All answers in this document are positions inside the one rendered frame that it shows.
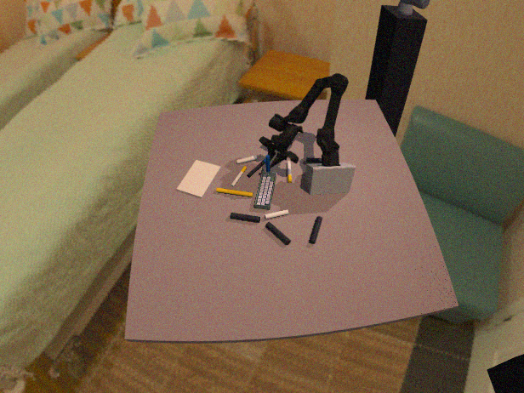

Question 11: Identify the beige rectangular sheet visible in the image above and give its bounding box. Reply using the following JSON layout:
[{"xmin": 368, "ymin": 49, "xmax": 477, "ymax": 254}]
[{"xmin": 177, "ymin": 160, "xmax": 221, "ymax": 198}]

